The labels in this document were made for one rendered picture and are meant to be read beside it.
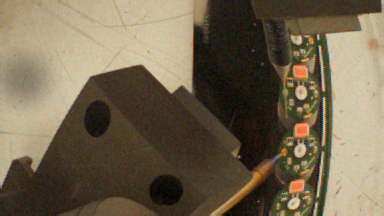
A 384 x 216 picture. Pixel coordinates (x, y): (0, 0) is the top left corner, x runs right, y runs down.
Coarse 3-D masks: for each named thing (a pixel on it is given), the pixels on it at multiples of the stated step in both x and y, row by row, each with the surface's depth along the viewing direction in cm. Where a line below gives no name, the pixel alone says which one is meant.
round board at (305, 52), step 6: (288, 30) 49; (306, 36) 49; (312, 36) 49; (306, 42) 49; (294, 48) 49; (300, 48) 49; (306, 48) 49; (312, 48) 49; (294, 54) 49; (300, 54) 49; (306, 54) 49; (312, 54) 49; (294, 60) 49; (300, 60) 49; (306, 60) 49
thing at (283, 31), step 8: (264, 24) 40; (272, 24) 39; (280, 24) 39; (272, 32) 40; (280, 32) 40; (288, 32) 40; (272, 40) 40; (280, 40) 40; (288, 40) 41; (272, 48) 41; (280, 48) 41; (288, 48) 41; (272, 56) 41; (280, 56) 41; (288, 56) 41; (280, 64) 41; (288, 64) 42
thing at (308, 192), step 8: (288, 184) 47; (304, 184) 47; (280, 192) 47; (288, 192) 47; (304, 192) 47; (312, 192) 47; (280, 200) 47; (288, 200) 47; (304, 200) 47; (312, 200) 47; (272, 208) 47; (280, 208) 47; (304, 208) 47
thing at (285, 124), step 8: (296, 88) 48; (304, 88) 48; (296, 96) 48; (304, 96) 48; (280, 104) 49; (280, 112) 50; (280, 120) 51; (288, 120) 49; (296, 120) 49; (304, 120) 49; (312, 120) 50; (280, 128) 52; (288, 128) 51; (312, 128) 52
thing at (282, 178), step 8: (304, 144) 48; (296, 152) 48; (304, 152) 48; (280, 168) 48; (312, 168) 49; (280, 176) 49; (288, 176) 48; (296, 176) 48; (304, 176) 49; (280, 184) 51
